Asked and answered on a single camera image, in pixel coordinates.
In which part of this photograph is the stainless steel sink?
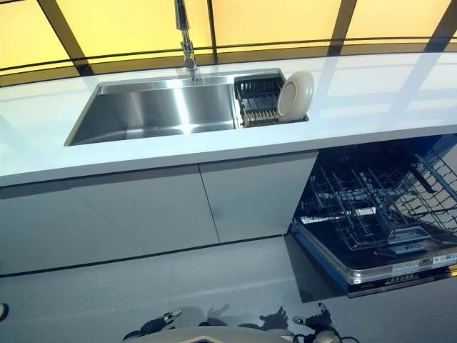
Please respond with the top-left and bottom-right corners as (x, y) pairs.
(64, 67), (311, 147)

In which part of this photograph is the black dish drainer basket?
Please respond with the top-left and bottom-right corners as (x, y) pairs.
(233, 74), (286, 129)

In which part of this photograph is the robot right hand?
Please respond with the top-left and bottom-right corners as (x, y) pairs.
(292, 303), (336, 337)

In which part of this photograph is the dark window frame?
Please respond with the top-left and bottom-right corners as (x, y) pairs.
(0, 0), (457, 78)

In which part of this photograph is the dark wire dishwasher plate rack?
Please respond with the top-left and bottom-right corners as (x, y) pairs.
(299, 160), (433, 253)

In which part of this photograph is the dark wire dishwasher cup rack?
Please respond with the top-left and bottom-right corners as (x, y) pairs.
(392, 142), (457, 222)

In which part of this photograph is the dishwasher door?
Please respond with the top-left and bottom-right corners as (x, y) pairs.
(289, 214), (457, 299)

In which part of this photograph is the cream round plate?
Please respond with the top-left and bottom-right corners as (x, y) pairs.
(276, 70), (315, 121)

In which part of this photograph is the grey robot torso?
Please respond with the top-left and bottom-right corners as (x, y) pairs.
(160, 324), (297, 343)

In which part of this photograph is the chrome kitchen faucet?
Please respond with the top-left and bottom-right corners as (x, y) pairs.
(174, 0), (198, 85)

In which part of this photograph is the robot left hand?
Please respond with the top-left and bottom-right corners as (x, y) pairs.
(123, 308), (184, 342)

